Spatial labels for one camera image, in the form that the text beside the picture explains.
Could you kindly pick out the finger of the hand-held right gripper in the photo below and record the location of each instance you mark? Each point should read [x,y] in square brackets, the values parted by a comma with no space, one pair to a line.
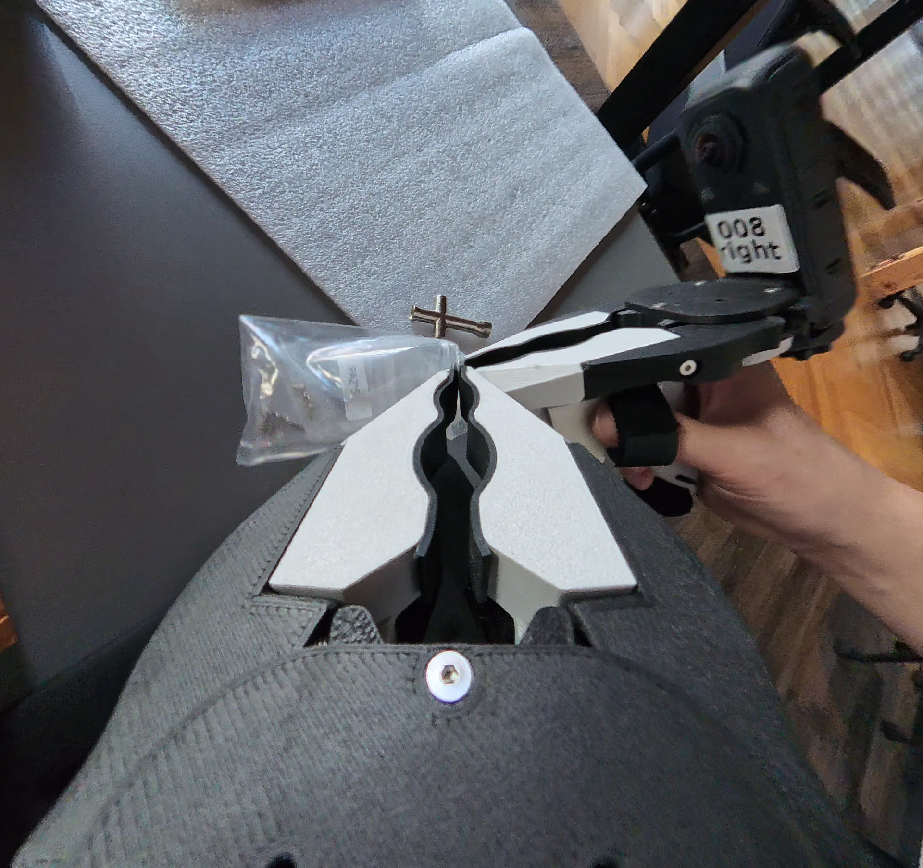
[548,378]
[555,327]

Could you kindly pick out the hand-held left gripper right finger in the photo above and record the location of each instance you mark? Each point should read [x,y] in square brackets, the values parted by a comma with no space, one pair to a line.
[555,522]

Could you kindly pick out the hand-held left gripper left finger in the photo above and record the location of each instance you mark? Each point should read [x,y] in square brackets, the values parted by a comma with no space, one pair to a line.
[353,522]

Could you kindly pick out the large clear zip bag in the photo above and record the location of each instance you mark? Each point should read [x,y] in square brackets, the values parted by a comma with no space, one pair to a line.
[303,378]

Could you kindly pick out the grey desk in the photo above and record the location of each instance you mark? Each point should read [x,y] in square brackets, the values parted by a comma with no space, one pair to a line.
[108,306]

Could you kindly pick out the person's right hand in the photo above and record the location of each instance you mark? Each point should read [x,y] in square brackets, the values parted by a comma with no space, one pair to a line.
[757,450]

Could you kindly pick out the metal cross wrench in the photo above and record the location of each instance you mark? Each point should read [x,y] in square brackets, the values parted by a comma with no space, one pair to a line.
[443,320]

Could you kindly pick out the white foam sheet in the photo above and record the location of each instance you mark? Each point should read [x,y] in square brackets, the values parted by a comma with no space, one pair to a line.
[360,125]

